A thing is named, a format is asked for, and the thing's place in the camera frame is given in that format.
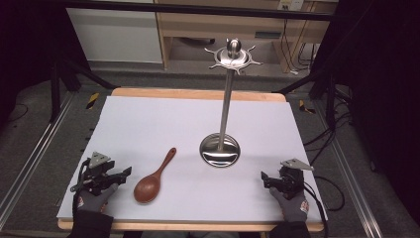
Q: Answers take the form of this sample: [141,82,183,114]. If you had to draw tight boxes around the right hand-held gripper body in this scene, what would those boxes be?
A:
[275,158,315,200]

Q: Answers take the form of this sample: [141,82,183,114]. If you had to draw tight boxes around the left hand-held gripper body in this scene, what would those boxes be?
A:
[70,151,117,196]

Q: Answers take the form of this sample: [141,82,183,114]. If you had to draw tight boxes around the brown wooden spoon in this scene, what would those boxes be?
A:
[133,147,177,204]

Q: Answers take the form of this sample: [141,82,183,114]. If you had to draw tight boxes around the steel utensil stand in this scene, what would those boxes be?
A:
[198,37,264,169]

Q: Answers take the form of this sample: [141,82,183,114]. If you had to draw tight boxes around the person's right hand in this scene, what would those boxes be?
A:
[268,185,311,224]

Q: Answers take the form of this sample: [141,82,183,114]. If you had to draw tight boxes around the person's left hand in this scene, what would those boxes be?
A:
[76,182,120,214]

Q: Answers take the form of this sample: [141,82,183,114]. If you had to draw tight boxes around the yellow black floor tape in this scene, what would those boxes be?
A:
[85,91,100,110]
[298,99,317,115]

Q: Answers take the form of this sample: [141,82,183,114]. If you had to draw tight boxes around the white table mat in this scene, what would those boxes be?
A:
[55,95,329,223]

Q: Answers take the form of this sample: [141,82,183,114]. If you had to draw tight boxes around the black metal stand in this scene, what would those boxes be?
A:
[48,58,117,124]
[271,69,339,131]

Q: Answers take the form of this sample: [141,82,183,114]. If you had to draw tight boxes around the light wooden table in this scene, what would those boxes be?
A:
[56,86,326,233]

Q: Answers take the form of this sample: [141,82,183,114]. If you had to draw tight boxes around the white cabinet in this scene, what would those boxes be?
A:
[65,7,164,64]

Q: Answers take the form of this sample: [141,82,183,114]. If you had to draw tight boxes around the wooden desk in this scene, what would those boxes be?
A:
[154,0,339,73]

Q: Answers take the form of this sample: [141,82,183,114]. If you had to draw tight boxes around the white power strip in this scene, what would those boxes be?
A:
[276,0,305,12]

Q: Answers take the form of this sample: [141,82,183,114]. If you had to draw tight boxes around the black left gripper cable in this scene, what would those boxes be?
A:
[69,158,92,212]

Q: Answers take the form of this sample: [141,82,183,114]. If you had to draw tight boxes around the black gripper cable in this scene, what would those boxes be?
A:
[69,158,92,212]
[302,180,330,238]

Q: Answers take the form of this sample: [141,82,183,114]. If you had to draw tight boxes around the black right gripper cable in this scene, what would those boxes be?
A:
[302,180,330,238]

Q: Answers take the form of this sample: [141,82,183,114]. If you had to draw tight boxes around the black floor cables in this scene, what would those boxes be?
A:
[302,84,354,212]

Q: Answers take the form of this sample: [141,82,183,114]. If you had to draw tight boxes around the metal floor rail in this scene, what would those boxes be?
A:
[312,98,386,238]
[0,91,76,230]

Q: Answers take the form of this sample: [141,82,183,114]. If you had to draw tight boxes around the black cables under desk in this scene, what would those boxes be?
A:
[280,18,319,75]

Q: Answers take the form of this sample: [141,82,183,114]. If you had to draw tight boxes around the black frame bar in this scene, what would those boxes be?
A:
[63,0,335,22]

